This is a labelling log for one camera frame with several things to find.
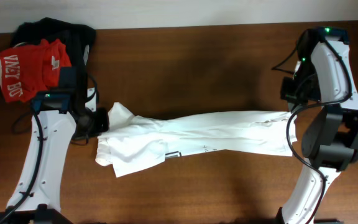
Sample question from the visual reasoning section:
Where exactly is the white printed t-shirt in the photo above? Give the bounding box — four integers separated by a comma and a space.
95, 103, 297, 177

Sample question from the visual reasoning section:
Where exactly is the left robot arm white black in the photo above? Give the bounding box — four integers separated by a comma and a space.
0, 67, 109, 223

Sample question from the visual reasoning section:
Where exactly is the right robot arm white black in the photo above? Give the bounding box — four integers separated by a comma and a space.
273, 27, 358, 224

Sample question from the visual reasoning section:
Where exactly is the red folded t-shirt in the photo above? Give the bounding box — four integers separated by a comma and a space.
0, 39, 71, 103

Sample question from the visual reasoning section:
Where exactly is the black folded garment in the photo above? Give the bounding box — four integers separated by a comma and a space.
0, 17, 97, 103

